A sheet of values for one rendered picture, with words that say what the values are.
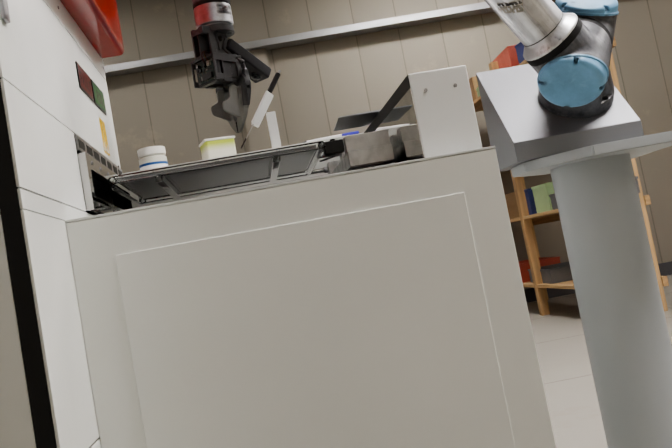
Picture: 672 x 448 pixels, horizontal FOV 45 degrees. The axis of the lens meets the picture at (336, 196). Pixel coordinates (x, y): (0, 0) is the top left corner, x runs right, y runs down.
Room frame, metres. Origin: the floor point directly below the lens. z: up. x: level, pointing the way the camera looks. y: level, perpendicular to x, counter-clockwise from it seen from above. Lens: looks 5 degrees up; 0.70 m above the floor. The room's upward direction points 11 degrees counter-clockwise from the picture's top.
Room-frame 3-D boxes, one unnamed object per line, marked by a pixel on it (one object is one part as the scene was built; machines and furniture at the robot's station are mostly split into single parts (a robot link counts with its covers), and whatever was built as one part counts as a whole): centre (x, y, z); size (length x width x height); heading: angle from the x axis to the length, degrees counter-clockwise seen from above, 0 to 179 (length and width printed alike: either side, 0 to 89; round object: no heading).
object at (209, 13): (1.57, 0.17, 1.21); 0.08 x 0.08 x 0.05
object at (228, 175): (1.53, 0.21, 0.90); 0.34 x 0.34 x 0.01; 7
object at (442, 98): (1.50, -0.16, 0.89); 0.55 x 0.09 x 0.14; 7
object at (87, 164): (1.49, 0.42, 0.89); 0.44 x 0.02 x 0.10; 7
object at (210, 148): (1.91, 0.26, 1.00); 0.07 x 0.07 x 0.07; 21
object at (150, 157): (2.01, 0.44, 1.01); 0.07 x 0.07 x 0.10
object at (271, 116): (1.78, 0.13, 1.03); 0.06 x 0.04 x 0.13; 97
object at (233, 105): (1.56, 0.17, 1.03); 0.06 x 0.03 x 0.09; 139
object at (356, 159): (1.58, -0.05, 0.87); 0.36 x 0.08 x 0.03; 7
